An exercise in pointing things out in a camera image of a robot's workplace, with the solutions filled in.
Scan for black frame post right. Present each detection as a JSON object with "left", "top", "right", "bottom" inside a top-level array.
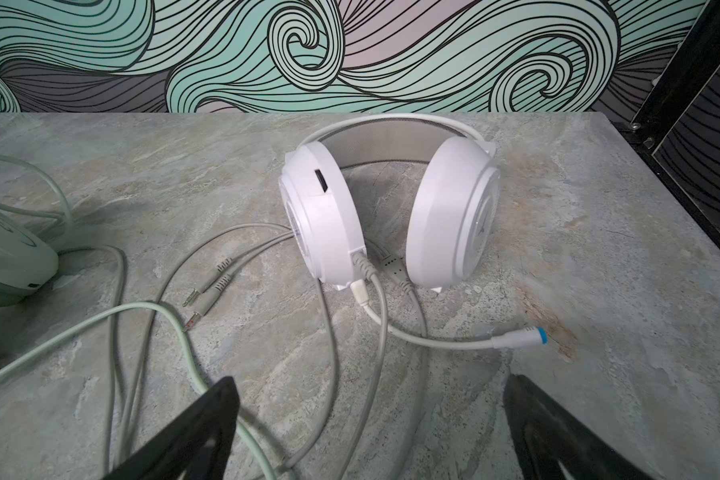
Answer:
[{"left": 620, "top": 1, "right": 720, "bottom": 250}]

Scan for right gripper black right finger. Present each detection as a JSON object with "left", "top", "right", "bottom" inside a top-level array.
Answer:
[{"left": 503, "top": 375, "right": 649, "bottom": 479}]

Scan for grey white headphone cable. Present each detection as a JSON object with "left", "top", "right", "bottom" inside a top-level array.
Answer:
[{"left": 103, "top": 223, "right": 433, "bottom": 480}]

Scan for mint green headphones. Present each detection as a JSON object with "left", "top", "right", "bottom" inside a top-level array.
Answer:
[{"left": 0, "top": 155, "right": 73, "bottom": 307}]

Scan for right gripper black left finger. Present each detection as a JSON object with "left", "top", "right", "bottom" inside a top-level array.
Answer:
[{"left": 106, "top": 376, "right": 240, "bottom": 479}]

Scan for white headphones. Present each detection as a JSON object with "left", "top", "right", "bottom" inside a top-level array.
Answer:
[{"left": 279, "top": 114, "right": 501, "bottom": 291}]

